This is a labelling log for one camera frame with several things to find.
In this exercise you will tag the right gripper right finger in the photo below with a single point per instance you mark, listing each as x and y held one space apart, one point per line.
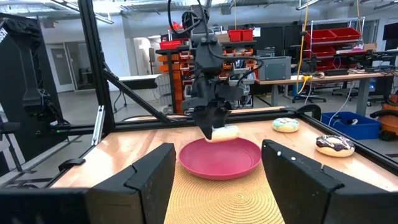
298 186

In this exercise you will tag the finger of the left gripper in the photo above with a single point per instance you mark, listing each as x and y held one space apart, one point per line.
203 121
224 116

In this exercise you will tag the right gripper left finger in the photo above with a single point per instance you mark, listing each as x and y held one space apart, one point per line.
146 186

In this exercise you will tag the large white frosted donut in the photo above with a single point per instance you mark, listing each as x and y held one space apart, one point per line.
227 133

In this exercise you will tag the large chocolate frosted donut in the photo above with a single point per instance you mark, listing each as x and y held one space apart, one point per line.
334 149

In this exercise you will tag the large teal frosted donut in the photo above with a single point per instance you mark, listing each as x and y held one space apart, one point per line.
285 126

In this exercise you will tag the black benchtop robot arm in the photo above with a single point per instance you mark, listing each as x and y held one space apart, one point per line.
373 57

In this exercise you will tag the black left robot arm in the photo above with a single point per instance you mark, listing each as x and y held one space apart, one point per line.
206 56

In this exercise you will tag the black background robot arm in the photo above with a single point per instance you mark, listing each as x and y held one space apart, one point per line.
31 68

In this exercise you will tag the black shelf with orange drawers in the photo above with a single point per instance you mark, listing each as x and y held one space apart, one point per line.
182 74

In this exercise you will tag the red round plate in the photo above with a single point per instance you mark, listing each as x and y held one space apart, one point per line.
217 161

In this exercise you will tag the cardboard box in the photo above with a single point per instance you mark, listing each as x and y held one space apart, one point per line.
222 37

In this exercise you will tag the red storage bin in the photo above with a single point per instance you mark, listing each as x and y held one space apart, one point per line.
321 35
323 51
346 33
171 45
234 35
325 65
247 35

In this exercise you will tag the grey equipment box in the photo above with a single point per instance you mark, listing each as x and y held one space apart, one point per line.
275 68

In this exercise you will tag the white table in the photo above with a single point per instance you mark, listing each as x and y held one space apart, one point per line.
140 77

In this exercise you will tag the round woven straw placemat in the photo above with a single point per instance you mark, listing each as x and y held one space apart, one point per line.
224 202

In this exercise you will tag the black table clamp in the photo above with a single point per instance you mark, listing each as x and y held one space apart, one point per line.
73 162

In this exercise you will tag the blue plastic bin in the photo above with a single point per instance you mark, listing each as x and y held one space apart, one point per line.
357 129

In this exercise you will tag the blue office chair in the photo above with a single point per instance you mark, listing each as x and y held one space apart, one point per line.
303 90

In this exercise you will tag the orange shop vacuum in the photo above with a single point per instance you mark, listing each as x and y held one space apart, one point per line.
390 119

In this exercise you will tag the wooden workbench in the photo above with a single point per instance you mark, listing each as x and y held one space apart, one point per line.
342 76

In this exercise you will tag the glass door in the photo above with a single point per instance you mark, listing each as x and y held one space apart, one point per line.
62 67

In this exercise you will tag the black tripod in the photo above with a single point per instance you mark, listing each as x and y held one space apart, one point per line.
9 127

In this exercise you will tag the black partition panel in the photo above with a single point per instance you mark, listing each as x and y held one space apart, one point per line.
12 93

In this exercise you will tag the silver metal bracket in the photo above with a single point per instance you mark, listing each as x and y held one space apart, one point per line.
98 124

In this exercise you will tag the black corner bracket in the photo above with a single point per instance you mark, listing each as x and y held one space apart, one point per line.
314 109

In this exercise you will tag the black aluminium rig frame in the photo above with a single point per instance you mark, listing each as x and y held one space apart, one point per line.
95 62

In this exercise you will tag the black wall monitor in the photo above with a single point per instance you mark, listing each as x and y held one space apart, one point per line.
391 34

